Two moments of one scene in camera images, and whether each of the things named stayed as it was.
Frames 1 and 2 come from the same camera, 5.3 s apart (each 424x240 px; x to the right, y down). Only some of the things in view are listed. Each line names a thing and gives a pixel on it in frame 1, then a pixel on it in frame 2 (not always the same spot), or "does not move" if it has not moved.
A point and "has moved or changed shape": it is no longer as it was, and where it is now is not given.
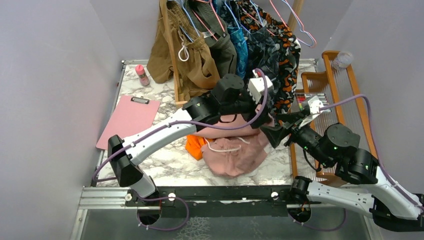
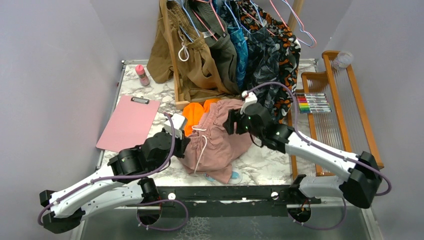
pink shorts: [233, 153] has moved or changed shape
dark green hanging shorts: [216, 34] does not move
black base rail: [248, 201] does not move
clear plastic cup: [342, 60] does not move
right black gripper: [291, 121] to [234, 115]
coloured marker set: [323, 102] does not move
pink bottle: [144, 79] does not move
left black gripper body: [244, 104] to [179, 146]
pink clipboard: [130, 113] does not move
